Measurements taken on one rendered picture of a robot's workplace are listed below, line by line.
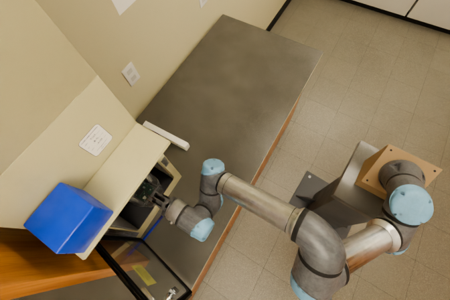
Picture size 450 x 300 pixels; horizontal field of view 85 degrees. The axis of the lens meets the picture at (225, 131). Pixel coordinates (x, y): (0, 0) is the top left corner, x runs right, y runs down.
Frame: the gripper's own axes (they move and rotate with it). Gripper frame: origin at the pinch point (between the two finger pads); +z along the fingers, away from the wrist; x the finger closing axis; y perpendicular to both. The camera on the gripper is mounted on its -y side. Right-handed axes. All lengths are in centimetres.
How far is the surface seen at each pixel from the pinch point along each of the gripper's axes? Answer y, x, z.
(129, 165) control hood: 29.3, -3.6, -12.5
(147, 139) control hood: 29.2, -11.4, -12.2
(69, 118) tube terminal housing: 46.9, -4.3, -5.9
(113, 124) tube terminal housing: 35.7, -9.2, -6.1
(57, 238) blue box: 38.4, 14.7, -14.8
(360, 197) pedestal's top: -26, -46, -83
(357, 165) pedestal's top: -27, -60, -77
